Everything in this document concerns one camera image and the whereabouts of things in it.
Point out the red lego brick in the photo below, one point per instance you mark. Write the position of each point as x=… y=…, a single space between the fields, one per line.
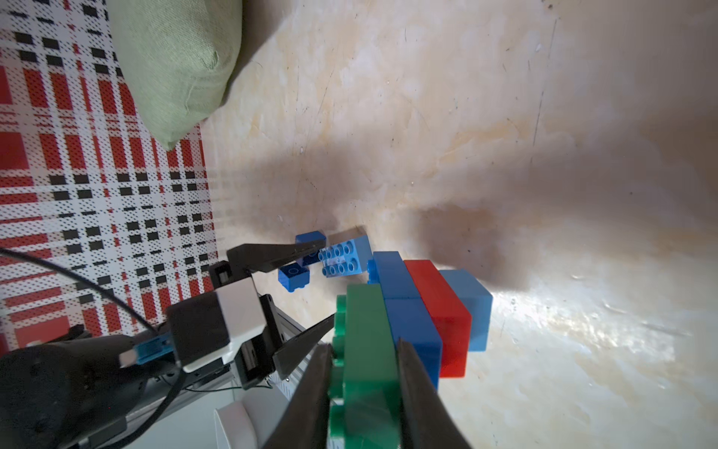
x=448 y=314

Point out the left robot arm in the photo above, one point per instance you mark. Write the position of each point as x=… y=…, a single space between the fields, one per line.
x=79 y=390

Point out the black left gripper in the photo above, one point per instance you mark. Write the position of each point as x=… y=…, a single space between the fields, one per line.
x=258 y=357

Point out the blue lego brick front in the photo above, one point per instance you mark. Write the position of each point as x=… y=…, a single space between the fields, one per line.
x=293 y=277

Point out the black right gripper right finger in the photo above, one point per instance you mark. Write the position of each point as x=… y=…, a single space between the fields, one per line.
x=425 y=423

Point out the blue long lego brick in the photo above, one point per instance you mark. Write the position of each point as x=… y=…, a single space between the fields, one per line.
x=408 y=318

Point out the small light blue lego brick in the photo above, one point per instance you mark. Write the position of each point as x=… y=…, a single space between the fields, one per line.
x=478 y=301

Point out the green lego brick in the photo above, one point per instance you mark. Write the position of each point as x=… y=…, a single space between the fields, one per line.
x=364 y=391

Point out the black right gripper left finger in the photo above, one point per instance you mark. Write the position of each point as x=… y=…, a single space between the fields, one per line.
x=304 y=423

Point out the green cushion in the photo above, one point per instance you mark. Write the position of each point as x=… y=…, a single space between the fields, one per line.
x=176 y=58

